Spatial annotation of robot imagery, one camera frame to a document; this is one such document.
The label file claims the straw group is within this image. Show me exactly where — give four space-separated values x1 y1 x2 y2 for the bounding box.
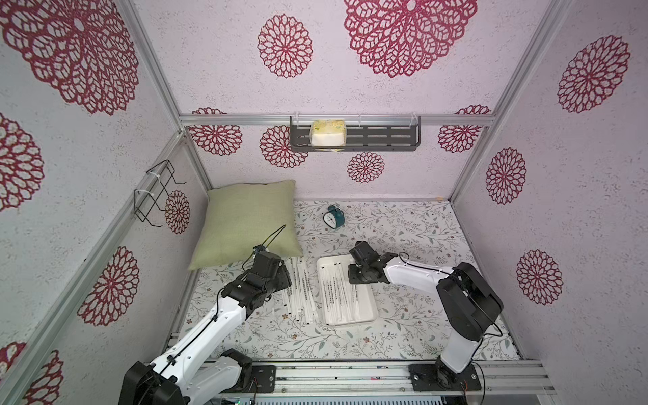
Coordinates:
324 271 335 324
337 265 350 322
344 283 354 322
351 285 364 322

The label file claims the straw pile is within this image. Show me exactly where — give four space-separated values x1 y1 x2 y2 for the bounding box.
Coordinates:
285 279 300 320
298 258 318 323
318 268 331 325
292 258 310 324
332 264 344 322

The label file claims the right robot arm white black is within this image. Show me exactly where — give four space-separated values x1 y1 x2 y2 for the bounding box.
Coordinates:
348 241 504 376

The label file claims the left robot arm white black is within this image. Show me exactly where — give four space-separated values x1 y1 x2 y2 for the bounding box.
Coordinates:
118 251 291 404

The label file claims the white storage tray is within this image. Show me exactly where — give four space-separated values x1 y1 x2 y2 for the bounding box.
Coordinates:
316 255 378 327

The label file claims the teal alarm clock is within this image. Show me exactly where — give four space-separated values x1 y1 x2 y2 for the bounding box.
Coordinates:
322 204 345 230

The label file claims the green pillow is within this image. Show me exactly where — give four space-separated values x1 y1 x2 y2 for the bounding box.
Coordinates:
188 180 303 271

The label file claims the yellow sponge block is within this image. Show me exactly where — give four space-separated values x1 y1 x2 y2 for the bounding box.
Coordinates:
310 120 347 149

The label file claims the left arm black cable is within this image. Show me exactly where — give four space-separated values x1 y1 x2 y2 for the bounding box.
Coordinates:
240 223 288 272

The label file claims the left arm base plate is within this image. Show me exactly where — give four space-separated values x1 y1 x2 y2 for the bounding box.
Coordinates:
224 364 277 394

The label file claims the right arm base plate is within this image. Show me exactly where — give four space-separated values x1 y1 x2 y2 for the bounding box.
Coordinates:
408 362 483 393

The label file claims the dark metal wall shelf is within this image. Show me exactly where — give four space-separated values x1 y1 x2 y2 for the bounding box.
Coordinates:
289 115 422 152

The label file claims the black wire wall rack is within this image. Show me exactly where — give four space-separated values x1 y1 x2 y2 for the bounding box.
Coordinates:
133 159 185 228

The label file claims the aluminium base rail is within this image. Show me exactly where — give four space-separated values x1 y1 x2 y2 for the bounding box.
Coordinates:
201 360 558 401

